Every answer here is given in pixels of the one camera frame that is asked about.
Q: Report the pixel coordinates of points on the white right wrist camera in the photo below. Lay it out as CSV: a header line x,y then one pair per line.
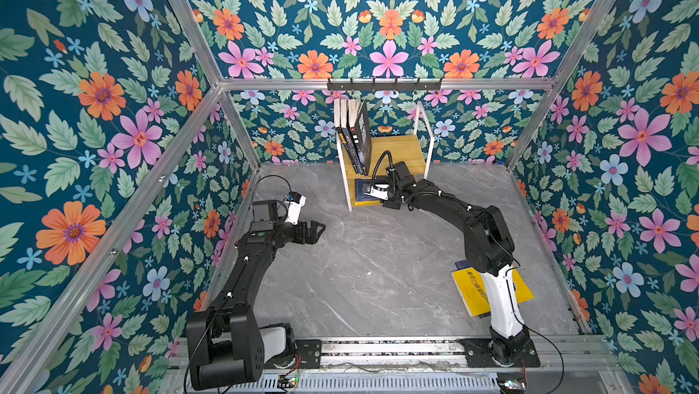
x,y
380,191

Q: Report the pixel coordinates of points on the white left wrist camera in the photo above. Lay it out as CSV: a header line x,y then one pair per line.
x,y
294,203

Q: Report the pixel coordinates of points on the yellow cartoon cover book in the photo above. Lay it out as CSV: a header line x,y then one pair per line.
x,y
471,288

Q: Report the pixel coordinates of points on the aluminium mounting rail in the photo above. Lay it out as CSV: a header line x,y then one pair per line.
x,y
556,352

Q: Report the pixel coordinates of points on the black hook rack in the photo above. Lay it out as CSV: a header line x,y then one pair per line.
x,y
373,85

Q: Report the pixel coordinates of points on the navy book yellow label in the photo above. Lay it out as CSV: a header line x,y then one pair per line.
x,y
361,198

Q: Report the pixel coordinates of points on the white wooden two-tier shelf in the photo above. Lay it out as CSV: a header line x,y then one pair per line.
x,y
405,148

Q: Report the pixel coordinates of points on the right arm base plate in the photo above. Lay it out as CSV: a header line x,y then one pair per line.
x,y
487,353

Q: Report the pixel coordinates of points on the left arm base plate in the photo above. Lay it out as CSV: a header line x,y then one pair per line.
x,y
306,355

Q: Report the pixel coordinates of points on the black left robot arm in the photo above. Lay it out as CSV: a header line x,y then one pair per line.
x,y
226,345

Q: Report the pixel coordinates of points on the black book leaning on shelf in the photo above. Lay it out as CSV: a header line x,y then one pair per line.
x,y
346,143

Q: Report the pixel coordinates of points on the black wolf cover book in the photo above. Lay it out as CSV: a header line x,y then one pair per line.
x,y
360,132

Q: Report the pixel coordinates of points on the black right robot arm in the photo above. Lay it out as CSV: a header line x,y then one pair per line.
x,y
488,246

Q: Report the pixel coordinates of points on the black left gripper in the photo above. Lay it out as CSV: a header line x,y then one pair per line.
x,y
300,238

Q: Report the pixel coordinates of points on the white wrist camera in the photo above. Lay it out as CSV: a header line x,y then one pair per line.
x,y
294,203
380,191

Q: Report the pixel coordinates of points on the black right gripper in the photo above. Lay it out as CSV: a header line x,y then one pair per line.
x,y
391,204

